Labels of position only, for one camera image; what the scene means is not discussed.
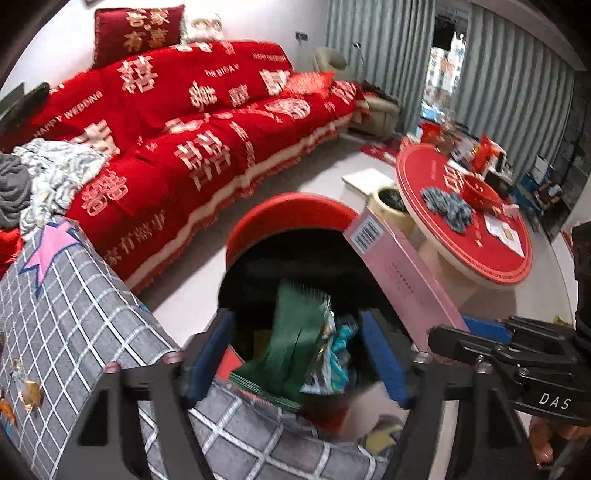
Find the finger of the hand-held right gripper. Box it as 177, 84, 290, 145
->
427, 325, 522, 366
463, 316, 573, 342

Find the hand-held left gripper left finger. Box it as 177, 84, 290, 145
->
69, 307, 238, 480

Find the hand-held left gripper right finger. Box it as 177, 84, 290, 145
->
358, 309, 532, 480

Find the teal wrapper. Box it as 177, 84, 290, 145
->
330, 316, 358, 393

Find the dark green snack bag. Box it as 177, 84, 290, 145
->
230, 281, 334, 411

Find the pink box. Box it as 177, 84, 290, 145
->
342, 208, 469, 330

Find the black trash bin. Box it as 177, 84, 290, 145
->
217, 228, 416, 444

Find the clear golden wrapper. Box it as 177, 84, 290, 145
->
9, 357, 44, 416

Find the person's right hand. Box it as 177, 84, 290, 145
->
529, 418, 591, 468

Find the red packet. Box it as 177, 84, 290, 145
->
217, 348, 245, 381

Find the white paper card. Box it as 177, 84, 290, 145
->
485, 215, 525, 257

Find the blue grey cloth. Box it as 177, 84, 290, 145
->
421, 186, 474, 232

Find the red bowl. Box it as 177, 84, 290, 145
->
462, 174, 504, 210

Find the beige cylindrical bin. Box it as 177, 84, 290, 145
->
372, 185, 416, 236

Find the grey checked tablecloth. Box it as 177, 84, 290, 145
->
0, 219, 393, 480

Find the blue cardboard box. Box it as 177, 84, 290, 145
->
517, 154, 564, 208

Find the red round table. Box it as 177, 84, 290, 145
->
396, 143, 534, 319

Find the white flat box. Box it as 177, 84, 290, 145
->
342, 168, 398, 197

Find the pile of gift boxes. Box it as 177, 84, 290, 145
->
406, 117, 513, 185

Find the red floor mat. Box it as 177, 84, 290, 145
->
359, 141, 402, 162

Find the grey green curtain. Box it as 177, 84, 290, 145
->
455, 7, 578, 222
327, 0, 437, 139

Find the pale patterned blanket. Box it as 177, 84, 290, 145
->
11, 138, 112, 236

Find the beige armchair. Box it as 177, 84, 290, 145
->
313, 46, 402, 137

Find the red printed sofa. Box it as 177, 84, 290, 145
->
0, 39, 370, 294

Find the small red patterned cushion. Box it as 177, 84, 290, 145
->
281, 71, 335, 100

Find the black rolled cloth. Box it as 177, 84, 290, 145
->
0, 82, 51, 134

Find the white cartoon cushion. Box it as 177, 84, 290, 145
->
180, 13, 225, 44

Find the large red printed cushion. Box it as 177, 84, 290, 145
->
92, 4, 185, 70

